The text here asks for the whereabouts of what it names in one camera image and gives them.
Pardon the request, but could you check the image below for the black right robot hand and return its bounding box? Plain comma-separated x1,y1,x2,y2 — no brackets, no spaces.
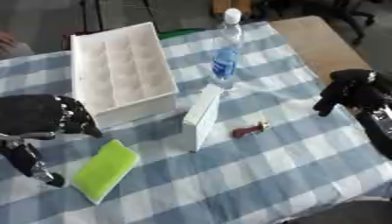
312,68,392,117

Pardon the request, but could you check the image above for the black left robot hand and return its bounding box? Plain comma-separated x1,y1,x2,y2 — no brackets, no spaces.
0,94,104,188

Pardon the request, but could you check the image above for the white compartment box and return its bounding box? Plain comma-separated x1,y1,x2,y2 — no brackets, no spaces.
68,21,181,130

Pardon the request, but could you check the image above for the brown cardboard box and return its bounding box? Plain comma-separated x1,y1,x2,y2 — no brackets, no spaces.
211,0,253,16

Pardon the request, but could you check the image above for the black office chair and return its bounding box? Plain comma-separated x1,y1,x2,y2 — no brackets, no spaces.
325,0,380,46

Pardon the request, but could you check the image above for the lime green sponge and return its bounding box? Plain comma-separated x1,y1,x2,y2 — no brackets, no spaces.
70,138,143,206

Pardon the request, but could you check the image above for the dark red small tool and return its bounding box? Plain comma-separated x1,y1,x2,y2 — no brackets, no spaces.
231,120,273,140

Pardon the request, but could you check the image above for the black tripod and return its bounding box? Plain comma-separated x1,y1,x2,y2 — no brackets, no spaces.
76,0,106,32

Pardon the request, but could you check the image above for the clear water bottle blue label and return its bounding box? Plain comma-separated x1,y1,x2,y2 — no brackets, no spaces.
206,7,247,91

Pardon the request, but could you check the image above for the white rectangular carton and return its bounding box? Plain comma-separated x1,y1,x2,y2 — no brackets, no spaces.
180,83,226,153

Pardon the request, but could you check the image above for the green flat object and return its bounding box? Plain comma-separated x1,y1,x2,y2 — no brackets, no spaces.
156,27,207,40

